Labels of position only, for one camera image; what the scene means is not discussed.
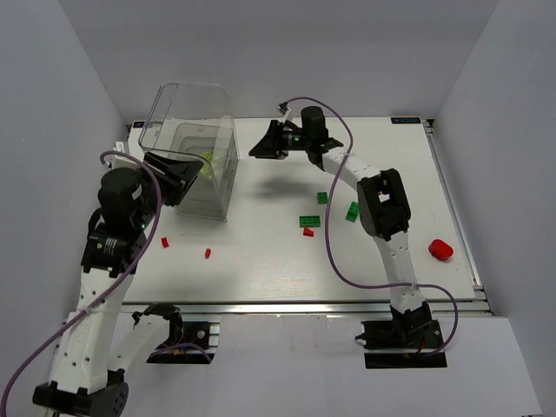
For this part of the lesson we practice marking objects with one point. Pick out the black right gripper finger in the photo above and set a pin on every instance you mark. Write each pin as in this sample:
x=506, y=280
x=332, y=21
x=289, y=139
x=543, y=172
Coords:
x=274, y=129
x=267, y=148

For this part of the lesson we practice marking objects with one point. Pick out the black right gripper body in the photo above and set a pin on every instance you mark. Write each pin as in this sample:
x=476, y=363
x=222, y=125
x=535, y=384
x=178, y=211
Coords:
x=281, y=140

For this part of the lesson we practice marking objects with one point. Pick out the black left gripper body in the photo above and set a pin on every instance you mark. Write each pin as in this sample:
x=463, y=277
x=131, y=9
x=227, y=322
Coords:
x=161, y=183

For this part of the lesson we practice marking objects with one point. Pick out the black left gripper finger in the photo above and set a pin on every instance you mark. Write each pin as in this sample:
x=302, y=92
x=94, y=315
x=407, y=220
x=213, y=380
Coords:
x=179, y=187
x=167, y=167

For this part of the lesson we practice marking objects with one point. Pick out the clear plastic containers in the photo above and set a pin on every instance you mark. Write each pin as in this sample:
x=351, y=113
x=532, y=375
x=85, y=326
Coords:
x=186, y=120

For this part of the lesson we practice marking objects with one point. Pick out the large red rounded lego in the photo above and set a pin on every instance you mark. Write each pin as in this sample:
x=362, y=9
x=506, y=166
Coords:
x=440, y=250

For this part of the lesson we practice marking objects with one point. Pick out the yellow-green rectangular lego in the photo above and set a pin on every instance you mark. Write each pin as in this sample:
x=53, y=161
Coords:
x=208, y=173

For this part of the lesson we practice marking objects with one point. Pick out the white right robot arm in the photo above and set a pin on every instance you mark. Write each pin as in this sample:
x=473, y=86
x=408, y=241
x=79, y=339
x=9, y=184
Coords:
x=384, y=210

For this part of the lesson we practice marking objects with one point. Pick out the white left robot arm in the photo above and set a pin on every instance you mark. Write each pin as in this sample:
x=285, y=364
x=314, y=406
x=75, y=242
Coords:
x=91, y=375

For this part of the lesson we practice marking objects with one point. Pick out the dark green square lego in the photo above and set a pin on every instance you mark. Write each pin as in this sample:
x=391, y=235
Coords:
x=322, y=197

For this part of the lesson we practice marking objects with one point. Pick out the dark green rectangular lego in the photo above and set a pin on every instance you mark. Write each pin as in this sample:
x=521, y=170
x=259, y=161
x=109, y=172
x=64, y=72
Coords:
x=309, y=221

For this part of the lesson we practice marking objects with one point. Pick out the dark green stepped lego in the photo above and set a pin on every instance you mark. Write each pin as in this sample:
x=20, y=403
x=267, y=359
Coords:
x=352, y=212

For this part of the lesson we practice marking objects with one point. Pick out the blue table label sticker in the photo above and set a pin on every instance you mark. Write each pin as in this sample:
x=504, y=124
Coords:
x=405, y=120

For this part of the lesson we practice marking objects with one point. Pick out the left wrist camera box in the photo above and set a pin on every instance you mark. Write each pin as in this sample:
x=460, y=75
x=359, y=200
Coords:
x=126, y=149

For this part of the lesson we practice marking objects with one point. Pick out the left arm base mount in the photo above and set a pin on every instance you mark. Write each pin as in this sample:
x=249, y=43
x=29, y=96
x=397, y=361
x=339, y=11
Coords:
x=185, y=341

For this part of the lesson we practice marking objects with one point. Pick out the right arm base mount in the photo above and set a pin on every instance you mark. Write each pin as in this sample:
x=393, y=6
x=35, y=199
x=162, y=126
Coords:
x=386, y=346

